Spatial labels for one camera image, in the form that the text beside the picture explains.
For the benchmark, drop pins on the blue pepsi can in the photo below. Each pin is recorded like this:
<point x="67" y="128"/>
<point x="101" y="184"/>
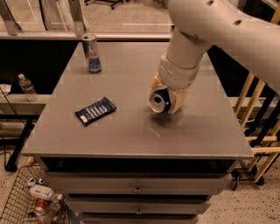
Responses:
<point x="160" y="101"/>

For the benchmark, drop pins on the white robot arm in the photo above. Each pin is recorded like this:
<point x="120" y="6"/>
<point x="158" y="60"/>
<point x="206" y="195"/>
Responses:
<point x="201" y="24"/>

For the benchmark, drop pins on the grey drawer cabinet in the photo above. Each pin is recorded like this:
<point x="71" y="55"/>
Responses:
<point x="135" y="166"/>

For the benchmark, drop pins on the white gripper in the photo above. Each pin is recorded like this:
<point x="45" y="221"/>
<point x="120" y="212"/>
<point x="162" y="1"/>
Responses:
<point x="178" y="76"/>

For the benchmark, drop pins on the clear plastic water bottle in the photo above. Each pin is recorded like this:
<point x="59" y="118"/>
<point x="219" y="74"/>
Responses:
<point x="28" y="88"/>

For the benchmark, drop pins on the white bottle in basket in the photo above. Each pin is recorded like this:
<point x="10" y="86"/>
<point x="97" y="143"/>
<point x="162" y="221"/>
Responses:
<point x="42" y="192"/>

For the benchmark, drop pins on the red can in basket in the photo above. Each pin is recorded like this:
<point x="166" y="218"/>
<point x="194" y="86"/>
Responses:
<point x="40" y="206"/>

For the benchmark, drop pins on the black wire basket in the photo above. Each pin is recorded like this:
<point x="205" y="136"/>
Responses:
<point x="19" y="207"/>

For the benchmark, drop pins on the dark blue snack packet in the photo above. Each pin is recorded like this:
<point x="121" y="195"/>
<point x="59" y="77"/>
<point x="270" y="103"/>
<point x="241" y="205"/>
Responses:
<point x="95" y="111"/>

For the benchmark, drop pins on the grey side bench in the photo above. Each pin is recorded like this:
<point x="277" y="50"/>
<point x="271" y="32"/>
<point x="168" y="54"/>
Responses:
<point x="16" y="108"/>

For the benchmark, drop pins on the red bull can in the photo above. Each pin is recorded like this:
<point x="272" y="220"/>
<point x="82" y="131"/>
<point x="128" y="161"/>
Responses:
<point x="89" y="43"/>

